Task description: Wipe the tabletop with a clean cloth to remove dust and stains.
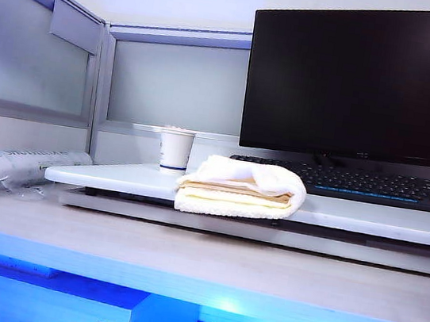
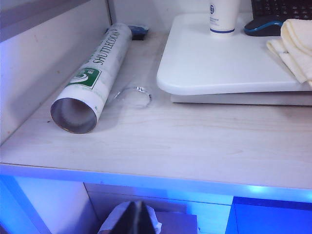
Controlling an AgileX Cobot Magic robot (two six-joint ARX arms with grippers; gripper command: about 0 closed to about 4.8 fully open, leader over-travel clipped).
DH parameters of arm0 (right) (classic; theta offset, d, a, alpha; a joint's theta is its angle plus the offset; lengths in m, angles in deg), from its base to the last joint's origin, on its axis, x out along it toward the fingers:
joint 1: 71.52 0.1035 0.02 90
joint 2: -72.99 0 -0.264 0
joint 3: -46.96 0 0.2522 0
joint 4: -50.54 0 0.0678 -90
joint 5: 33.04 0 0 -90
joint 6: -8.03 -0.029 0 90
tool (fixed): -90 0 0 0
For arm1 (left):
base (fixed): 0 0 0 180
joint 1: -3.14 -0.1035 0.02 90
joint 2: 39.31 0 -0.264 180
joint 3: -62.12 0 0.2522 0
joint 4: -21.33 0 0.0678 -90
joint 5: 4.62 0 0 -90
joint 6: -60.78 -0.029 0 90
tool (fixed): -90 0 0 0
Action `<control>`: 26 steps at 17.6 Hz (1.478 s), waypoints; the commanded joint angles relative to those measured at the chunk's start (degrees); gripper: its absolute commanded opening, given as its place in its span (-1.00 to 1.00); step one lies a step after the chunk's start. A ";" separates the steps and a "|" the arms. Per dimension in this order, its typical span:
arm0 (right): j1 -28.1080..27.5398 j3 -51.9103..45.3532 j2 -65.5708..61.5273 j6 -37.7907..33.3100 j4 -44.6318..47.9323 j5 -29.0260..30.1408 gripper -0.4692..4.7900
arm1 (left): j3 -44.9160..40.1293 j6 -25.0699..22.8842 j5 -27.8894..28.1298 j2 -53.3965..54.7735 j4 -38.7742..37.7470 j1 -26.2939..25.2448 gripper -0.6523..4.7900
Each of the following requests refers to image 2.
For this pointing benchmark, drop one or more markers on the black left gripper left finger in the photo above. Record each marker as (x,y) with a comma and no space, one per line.
(130,219)

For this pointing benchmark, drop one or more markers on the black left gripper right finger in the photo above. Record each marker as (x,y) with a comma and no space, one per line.
(145,221)

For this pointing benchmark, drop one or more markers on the cream cleaning cloth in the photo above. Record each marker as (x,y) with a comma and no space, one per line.
(295,41)

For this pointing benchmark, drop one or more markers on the brown cardboard box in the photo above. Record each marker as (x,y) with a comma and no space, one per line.
(178,223)

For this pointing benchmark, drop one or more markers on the clear plastic tube cap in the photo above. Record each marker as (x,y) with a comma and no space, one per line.
(148,97)

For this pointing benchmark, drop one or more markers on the white green shuttlecock tube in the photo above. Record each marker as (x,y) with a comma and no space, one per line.
(97,73)

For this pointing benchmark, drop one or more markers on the grey desk riser base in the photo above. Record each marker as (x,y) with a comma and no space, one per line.
(231,98)

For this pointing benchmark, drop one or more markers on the white desk riser board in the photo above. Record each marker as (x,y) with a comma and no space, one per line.
(207,61)

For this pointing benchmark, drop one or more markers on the small blue black object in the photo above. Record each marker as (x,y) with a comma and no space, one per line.
(139,30)

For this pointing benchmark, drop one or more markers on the white paper cup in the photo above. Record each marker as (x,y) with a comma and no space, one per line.
(223,17)

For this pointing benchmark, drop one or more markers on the black blue computer mouse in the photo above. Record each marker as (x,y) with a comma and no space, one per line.
(258,28)

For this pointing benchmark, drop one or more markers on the black computer keyboard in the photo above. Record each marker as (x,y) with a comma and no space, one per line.
(280,8)

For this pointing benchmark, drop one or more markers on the grey partition frame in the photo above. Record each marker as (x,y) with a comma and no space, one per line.
(111,12)

